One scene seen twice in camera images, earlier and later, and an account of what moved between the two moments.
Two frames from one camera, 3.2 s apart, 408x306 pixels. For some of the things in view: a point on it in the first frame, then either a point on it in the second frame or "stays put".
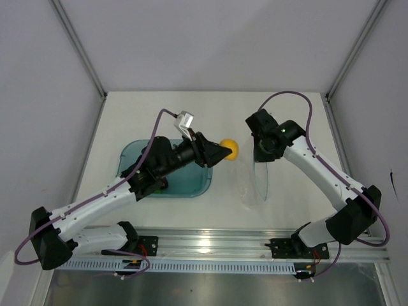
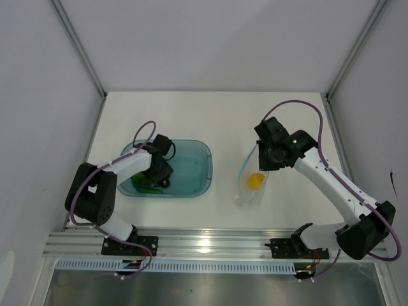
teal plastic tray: x=190 y=180 stays put
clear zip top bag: x=253 y=178 stays put
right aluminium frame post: x=363 y=35 stays put
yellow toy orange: x=233 y=145 to x=254 y=180
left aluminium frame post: x=80 y=46 stays put
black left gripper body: x=201 y=157 to x=157 y=173
